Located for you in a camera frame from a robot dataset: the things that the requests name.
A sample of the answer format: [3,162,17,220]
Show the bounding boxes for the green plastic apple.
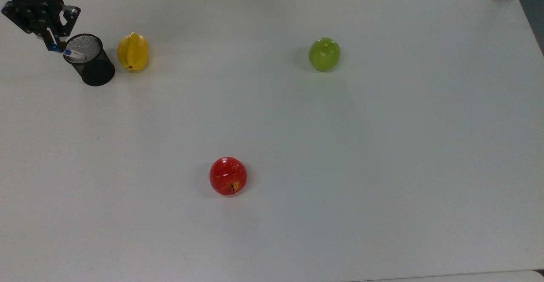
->
[309,37,341,72]

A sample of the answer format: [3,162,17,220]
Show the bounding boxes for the blue marker pen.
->
[49,43,85,61]

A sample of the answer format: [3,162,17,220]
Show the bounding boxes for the black mesh pen holder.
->
[62,34,116,87]

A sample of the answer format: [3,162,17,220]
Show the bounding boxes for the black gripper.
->
[1,1,82,53]

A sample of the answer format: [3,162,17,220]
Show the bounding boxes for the yellow plastic starfruit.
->
[117,32,149,72]

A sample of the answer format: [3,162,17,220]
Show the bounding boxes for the red plastic apple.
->
[209,157,248,196]

